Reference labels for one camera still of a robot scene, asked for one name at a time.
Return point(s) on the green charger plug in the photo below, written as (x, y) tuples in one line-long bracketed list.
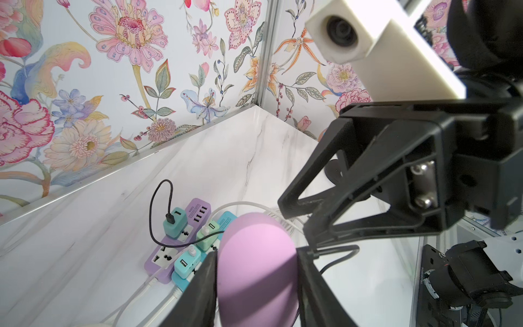
[(207, 235)]

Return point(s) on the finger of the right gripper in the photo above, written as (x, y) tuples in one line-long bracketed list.
[(346, 139)]

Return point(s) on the teal power strip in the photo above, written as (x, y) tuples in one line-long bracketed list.
[(224, 221)]

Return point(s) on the purple power strip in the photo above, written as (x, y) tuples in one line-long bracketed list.
[(162, 258)]

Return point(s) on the teal charger with black cable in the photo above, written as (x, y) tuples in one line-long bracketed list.
[(175, 223)]

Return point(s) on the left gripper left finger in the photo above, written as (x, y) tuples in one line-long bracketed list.
[(197, 305)]

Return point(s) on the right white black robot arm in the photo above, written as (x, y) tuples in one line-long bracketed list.
[(486, 37)]

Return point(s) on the purple earbud case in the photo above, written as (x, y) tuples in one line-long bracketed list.
[(257, 273)]

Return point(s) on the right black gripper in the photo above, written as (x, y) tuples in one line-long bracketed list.
[(475, 144)]

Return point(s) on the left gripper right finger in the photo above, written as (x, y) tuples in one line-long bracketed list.
[(318, 305)]

